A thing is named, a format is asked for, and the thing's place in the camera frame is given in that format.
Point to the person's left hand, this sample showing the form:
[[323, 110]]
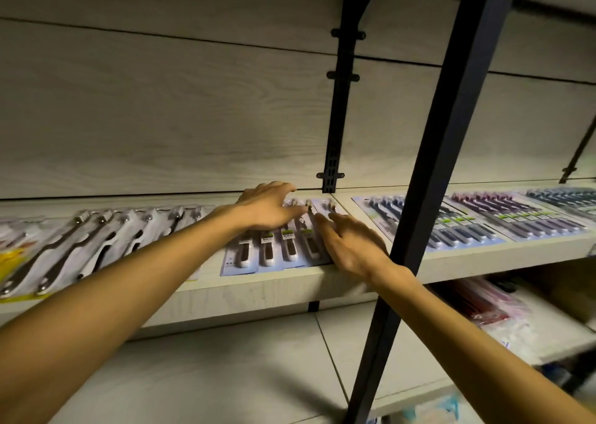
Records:
[[260, 207]]

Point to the person's right hand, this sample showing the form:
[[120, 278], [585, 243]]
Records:
[[356, 249]]

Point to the person's right thumb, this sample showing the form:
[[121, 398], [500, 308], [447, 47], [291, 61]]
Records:
[[322, 242]]

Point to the person's left thumb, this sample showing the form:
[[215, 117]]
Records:
[[292, 212]]

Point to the white brown toothbrush blister pack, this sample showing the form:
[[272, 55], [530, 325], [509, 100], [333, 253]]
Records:
[[279, 251]]

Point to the person's right forearm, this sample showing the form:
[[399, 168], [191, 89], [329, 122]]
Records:
[[470, 349]]

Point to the person's left forearm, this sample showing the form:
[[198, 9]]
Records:
[[107, 302]]

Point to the small black shelf clip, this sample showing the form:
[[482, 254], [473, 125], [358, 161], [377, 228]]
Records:
[[313, 306]]

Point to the light wooden shelf board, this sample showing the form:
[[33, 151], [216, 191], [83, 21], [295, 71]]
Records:
[[260, 293], [512, 254], [419, 358]]

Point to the blue grey toothbrush blister pack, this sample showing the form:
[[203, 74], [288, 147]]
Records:
[[456, 233]]

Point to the red toothbrush packs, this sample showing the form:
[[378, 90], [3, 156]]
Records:
[[489, 300]]

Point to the purple toothbrush blister pack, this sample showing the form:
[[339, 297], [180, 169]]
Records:
[[521, 214]]

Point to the pale blue packets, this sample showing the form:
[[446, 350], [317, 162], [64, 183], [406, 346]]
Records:
[[433, 412]]

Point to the white plastic packets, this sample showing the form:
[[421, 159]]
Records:
[[517, 337]]

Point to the dark blue toothbrush blister pack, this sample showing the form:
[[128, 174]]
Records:
[[565, 200]]

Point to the yellow blister pack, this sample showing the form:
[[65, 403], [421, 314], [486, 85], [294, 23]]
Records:
[[11, 256]]

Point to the black slotted wall upright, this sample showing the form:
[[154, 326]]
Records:
[[344, 88]]

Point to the black metal shelf post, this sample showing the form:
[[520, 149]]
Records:
[[442, 135]]

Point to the black shelf support bracket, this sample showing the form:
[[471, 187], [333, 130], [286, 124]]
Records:
[[577, 151]]

